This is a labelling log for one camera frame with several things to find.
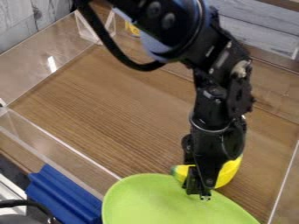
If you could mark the clear acrylic corner bracket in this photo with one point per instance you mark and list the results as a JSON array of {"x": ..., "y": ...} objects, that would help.
[{"x": 86, "y": 31}]

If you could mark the yellow toy banana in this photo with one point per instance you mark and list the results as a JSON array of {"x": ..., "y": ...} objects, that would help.
[{"x": 228, "y": 173}]

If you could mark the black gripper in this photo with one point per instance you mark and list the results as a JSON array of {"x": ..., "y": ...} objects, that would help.
[{"x": 209, "y": 148}]

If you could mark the blue plastic block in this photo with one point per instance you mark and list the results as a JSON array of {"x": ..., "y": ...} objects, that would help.
[{"x": 72, "y": 203}]

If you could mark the green plate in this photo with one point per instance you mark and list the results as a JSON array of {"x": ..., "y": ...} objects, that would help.
[{"x": 153, "y": 199}]

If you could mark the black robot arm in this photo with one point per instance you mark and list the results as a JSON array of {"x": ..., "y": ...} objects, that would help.
[{"x": 182, "y": 32}]

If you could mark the yellow labelled tin can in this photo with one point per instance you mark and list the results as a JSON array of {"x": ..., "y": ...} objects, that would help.
[{"x": 134, "y": 31}]

